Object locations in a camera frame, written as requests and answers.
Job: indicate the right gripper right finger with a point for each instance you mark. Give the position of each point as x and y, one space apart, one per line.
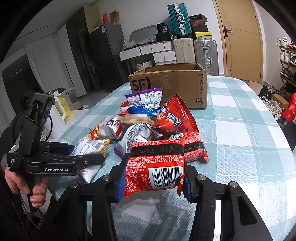
239 218

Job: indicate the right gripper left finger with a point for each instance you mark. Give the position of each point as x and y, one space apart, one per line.
84 211

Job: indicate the noodle snack bag front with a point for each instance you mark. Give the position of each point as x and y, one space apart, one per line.
92 148

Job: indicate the noodle snack bag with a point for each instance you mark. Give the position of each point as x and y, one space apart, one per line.
92 148
108 128

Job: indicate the red noodle packet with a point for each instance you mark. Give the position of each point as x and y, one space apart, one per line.
156 165
194 149

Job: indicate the cream nougat cracker pack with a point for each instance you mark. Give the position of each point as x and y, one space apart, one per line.
135 118

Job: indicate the red noodle packet front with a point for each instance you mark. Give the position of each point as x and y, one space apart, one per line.
156 165

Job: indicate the red white balloon gum bag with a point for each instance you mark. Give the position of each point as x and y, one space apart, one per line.
124 107

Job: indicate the silver purple snack bag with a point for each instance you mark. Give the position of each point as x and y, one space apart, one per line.
137 133

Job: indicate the blue snack packet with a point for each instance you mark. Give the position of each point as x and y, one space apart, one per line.
143 109

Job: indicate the red orange chip bag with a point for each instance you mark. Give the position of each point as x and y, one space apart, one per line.
175 117

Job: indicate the purple white snack bag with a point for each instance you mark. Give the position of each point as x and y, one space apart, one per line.
149 97

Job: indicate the SF cardboard box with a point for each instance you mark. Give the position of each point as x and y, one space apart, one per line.
189 80

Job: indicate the person's left hand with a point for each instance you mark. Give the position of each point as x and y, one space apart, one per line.
16 182

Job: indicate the white electric kettle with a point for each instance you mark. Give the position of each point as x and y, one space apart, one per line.
55 124

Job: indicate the yellow bag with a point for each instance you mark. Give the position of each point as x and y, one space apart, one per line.
65 106

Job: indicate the teal plaid tablecloth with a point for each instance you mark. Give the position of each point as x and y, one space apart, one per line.
244 144

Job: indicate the red shopping bag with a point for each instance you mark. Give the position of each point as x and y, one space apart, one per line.
290 112

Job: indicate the black refrigerator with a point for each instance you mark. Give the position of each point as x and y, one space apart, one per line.
106 44

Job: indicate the woven laundry basket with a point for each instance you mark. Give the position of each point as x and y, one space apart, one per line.
145 64

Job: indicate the white drawer desk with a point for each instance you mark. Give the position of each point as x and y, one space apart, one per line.
160 53

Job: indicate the silver suitcase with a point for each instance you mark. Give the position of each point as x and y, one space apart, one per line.
206 55

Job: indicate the wooden door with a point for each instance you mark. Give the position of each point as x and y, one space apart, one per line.
241 39

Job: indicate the wooden shoe rack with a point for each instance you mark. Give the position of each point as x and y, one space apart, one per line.
287 61

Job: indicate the black bag on desk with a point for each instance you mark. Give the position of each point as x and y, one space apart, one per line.
163 33

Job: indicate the beige suitcase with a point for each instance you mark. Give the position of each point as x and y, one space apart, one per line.
184 50

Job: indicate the yellow black box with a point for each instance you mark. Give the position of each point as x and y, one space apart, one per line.
203 35

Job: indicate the teal suitcase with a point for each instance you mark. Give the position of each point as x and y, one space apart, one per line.
180 19

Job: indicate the stacked shoe boxes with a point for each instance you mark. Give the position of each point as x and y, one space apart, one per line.
198 23

